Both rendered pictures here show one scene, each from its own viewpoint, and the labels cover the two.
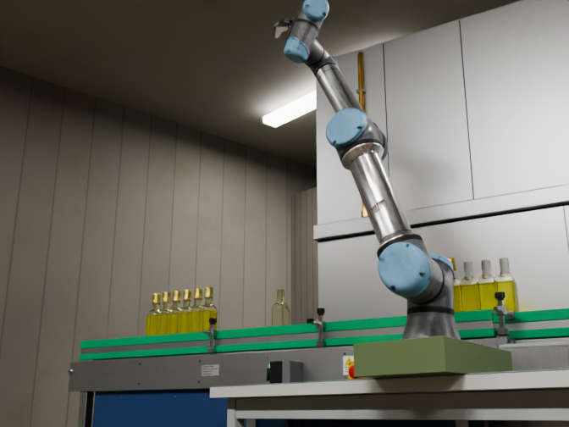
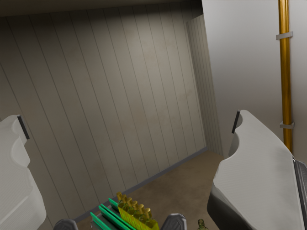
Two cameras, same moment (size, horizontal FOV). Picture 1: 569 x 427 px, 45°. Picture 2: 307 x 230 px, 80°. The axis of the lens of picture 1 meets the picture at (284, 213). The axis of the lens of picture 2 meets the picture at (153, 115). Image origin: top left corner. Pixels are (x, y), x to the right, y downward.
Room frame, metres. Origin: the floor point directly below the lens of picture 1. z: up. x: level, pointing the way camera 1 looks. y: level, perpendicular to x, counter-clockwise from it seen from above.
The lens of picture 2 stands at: (1.95, -0.08, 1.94)
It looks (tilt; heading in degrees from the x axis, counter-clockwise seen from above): 16 degrees down; 15
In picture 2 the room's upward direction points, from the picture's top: 14 degrees counter-clockwise
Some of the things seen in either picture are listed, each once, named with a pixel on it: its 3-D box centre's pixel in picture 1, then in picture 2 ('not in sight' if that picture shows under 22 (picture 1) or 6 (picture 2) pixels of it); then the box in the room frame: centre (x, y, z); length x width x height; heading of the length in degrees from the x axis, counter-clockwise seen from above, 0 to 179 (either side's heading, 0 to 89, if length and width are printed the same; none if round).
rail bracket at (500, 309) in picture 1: (503, 314); not in sight; (2.00, -0.64, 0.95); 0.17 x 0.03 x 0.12; 148
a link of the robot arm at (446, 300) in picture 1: (428, 284); not in sight; (1.70, -0.37, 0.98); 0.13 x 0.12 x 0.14; 149
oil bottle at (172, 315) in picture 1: (175, 324); (134, 216); (2.84, 0.45, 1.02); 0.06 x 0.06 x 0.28; 58
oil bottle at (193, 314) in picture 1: (196, 323); (146, 224); (2.78, 0.35, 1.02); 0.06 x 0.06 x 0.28; 58
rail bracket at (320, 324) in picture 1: (317, 327); not in sight; (2.28, -0.11, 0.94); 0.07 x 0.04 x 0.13; 148
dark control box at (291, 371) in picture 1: (285, 374); not in sight; (2.32, -0.01, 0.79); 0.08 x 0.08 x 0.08; 58
